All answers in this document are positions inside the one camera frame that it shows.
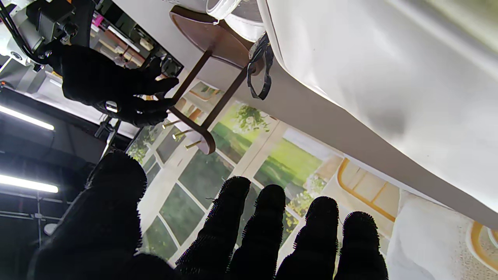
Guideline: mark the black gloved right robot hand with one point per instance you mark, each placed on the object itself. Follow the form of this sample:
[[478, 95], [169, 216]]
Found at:
[[97, 81]]

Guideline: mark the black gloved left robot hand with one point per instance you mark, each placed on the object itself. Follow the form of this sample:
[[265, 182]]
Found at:
[[101, 233]]

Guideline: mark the white zip pouch bag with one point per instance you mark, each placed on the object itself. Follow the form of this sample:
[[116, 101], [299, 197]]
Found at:
[[389, 77]]

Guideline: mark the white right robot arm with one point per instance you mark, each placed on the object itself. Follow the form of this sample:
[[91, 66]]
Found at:
[[11, 42]]

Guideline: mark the ceiling strip light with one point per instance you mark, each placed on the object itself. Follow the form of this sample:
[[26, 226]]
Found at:
[[27, 118], [27, 183]]

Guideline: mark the printed sunroom backdrop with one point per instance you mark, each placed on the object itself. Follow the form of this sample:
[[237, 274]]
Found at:
[[272, 163]]

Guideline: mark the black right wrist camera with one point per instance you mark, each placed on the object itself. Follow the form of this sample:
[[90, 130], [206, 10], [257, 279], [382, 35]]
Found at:
[[50, 19]]

